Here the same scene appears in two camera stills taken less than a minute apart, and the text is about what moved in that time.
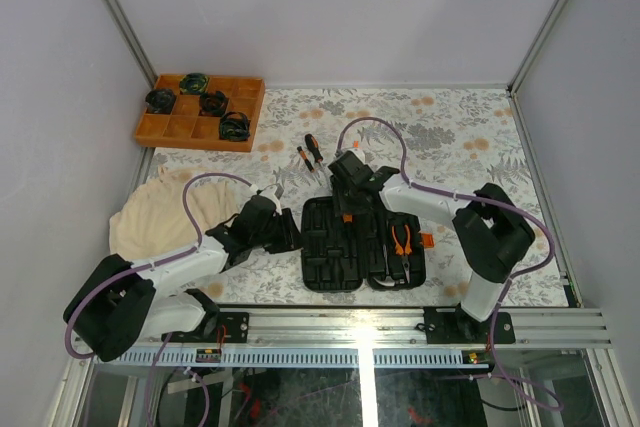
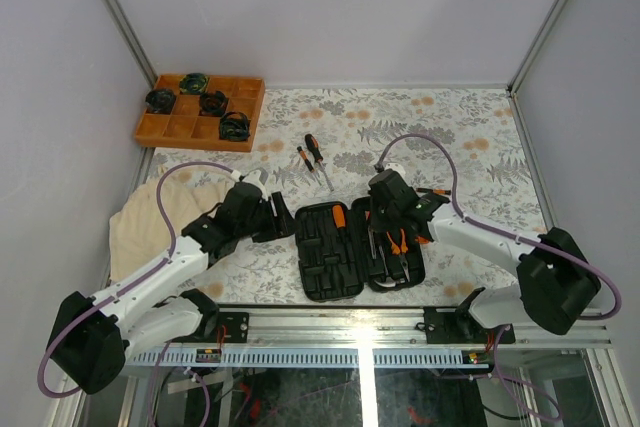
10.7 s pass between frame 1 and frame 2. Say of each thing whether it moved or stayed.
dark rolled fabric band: stayed
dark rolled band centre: stayed
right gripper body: moved
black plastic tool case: stayed
